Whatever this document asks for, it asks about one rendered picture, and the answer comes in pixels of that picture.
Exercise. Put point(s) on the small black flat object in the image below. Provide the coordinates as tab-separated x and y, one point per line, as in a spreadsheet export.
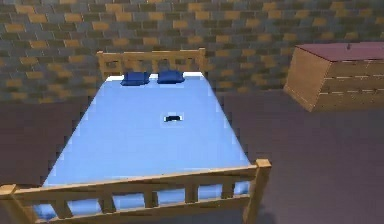
173	118

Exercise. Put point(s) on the dark blue pillow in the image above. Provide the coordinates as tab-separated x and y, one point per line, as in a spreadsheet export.
170	76
135	78

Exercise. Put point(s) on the wooden bed with blue cover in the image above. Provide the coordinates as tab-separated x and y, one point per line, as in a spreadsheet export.
133	140

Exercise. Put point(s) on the wooden chest of drawers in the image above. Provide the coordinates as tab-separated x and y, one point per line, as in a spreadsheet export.
346	83

